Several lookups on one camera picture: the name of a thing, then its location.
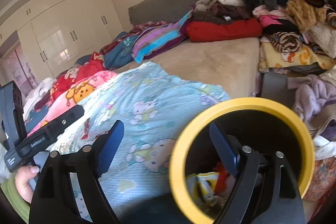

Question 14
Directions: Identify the yellow cartoon blanket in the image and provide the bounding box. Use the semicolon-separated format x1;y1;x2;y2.
259;40;336;73

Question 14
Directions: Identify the orange floral cloth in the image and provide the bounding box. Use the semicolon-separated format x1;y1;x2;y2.
302;157;336;202

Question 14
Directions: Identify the light blue cartoon cat sheet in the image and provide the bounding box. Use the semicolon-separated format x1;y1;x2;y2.
50;61;231;224

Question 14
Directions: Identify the pink cartoon bear blanket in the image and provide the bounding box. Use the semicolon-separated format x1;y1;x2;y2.
28;70;118;135

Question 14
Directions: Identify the purple striped blanket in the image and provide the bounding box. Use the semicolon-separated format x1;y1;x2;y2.
131;11;193;62

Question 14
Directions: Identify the brown towel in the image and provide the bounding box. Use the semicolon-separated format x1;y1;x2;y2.
306;105;336;140

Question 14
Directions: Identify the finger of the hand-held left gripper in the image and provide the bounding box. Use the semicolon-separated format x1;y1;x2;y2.
52;105;85;135

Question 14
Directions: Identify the pink cartoon door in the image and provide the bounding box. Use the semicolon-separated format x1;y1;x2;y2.
0;43;38;98

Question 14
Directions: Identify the red floral quilt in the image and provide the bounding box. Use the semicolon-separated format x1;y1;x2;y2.
50;52;105;98

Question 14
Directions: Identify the person's left hand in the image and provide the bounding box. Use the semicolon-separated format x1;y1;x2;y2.
14;165;40;205

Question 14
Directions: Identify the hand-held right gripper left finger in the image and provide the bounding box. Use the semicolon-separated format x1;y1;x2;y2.
29;120;125;224

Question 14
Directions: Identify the lavender cloth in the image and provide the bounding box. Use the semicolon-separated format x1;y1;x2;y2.
287;74;336;122

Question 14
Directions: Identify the yellow-rimmed black trash bin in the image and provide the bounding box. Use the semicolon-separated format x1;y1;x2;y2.
169;97;315;224

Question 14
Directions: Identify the grey headboard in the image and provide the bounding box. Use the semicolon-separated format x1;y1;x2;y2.
128;0;204;30

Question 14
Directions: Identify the red plastic bag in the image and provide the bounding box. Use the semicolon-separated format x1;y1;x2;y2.
214;162;237;195

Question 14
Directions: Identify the person's left forearm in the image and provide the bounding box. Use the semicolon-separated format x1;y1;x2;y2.
0;177;30;223

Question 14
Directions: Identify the beige bed mattress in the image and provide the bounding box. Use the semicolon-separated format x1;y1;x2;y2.
131;37;260;97

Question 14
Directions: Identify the maroon floral blanket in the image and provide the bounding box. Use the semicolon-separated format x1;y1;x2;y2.
100;21;168;54

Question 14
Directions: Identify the yellow wrapper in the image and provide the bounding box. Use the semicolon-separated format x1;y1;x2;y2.
187;172;221;207

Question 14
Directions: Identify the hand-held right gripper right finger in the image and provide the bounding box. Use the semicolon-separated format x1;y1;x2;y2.
209;121;306;224

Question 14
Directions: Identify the teal cloth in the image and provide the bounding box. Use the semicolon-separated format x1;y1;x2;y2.
110;194;184;224

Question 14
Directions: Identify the white wardrobe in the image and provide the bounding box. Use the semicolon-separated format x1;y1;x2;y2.
0;0;121;83

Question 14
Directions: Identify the red cushion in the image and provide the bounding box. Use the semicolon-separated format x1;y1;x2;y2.
186;17;263;42

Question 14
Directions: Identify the small white crumpled cloth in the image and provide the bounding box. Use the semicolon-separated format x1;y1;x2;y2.
312;135;336;160

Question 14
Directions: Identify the blue floral quilt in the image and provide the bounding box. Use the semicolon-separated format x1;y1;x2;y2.
76;32;143;71

